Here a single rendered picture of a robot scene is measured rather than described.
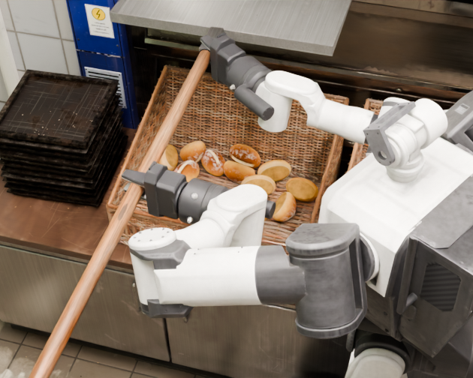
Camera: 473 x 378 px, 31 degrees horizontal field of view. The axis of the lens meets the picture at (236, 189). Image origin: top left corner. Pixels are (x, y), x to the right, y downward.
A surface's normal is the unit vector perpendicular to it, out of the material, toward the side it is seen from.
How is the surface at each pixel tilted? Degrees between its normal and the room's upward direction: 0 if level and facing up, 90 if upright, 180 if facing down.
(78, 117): 0
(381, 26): 70
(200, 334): 90
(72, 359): 0
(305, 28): 0
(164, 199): 90
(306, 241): 34
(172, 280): 42
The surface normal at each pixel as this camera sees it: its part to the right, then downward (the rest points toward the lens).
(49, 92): -0.03, -0.69
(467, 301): -0.71, 0.52
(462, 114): -0.69, -0.69
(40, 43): -0.28, 0.69
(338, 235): -0.14, -0.97
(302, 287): -0.27, 0.25
